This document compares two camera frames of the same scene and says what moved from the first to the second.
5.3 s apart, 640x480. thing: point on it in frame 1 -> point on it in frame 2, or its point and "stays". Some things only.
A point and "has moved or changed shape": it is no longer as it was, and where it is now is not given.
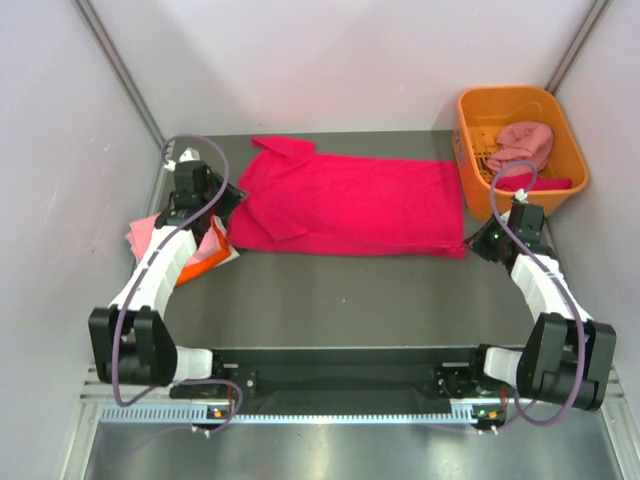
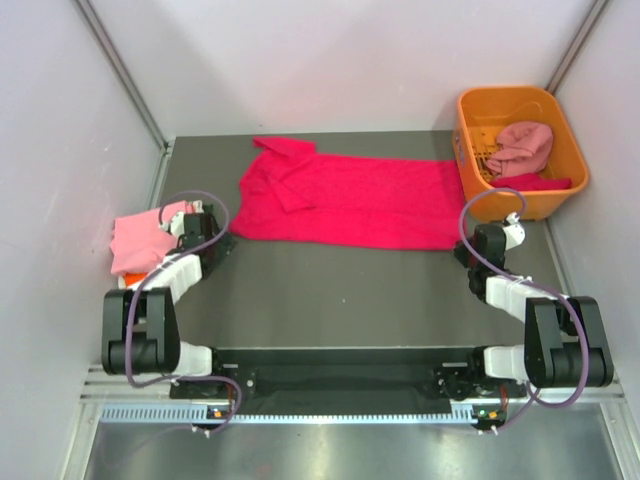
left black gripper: (234, 196) -> (224, 247)
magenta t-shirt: (291, 198) has moved or changed shape
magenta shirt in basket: (522, 182) stays
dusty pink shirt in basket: (521, 141) stays
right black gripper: (477, 241) -> (460, 254)
